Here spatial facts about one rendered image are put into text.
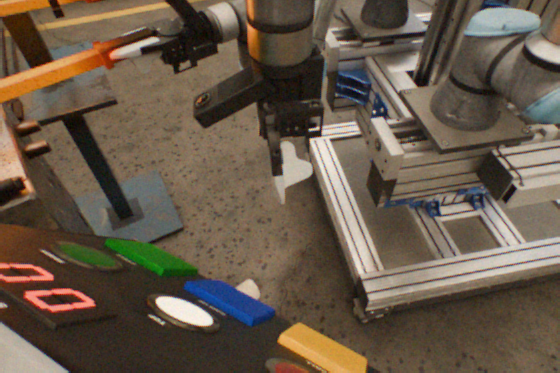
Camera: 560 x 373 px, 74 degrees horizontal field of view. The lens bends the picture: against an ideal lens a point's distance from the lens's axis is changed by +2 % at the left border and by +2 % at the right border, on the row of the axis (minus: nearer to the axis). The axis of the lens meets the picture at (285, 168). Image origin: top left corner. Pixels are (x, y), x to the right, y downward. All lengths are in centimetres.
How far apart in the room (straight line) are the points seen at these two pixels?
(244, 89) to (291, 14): 11
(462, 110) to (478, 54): 13
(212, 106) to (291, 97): 10
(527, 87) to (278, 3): 50
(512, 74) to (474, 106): 13
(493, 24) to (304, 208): 114
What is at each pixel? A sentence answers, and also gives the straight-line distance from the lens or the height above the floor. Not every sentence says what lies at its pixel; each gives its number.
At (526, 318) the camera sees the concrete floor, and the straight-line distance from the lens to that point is 170.
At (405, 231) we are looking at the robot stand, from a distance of 145.
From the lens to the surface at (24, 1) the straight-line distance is 113.
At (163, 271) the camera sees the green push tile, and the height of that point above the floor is 104.
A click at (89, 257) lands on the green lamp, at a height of 110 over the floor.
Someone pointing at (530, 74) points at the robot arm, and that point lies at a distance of 76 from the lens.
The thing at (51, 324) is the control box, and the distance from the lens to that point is 22.
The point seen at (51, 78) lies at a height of 101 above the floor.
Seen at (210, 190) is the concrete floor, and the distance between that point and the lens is 180.
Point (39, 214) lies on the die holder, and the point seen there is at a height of 87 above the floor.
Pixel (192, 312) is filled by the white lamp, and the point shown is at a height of 109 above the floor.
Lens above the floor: 136
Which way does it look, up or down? 47 degrees down
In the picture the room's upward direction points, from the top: straight up
